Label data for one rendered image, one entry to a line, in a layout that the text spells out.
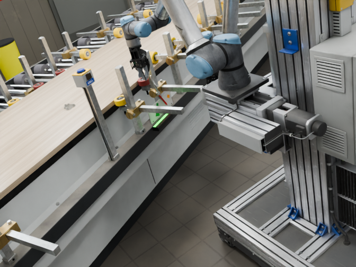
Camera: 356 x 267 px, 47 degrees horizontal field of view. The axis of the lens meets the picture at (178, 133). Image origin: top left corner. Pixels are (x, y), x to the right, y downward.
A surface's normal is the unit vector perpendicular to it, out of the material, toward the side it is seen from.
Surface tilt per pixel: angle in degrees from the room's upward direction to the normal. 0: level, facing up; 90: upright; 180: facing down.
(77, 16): 90
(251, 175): 0
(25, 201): 90
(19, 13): 90
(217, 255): 0
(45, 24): 90
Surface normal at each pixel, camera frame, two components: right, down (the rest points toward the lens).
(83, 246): 0.84, 0.08
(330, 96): -0.79, 0.46
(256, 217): -0.23, -0.84
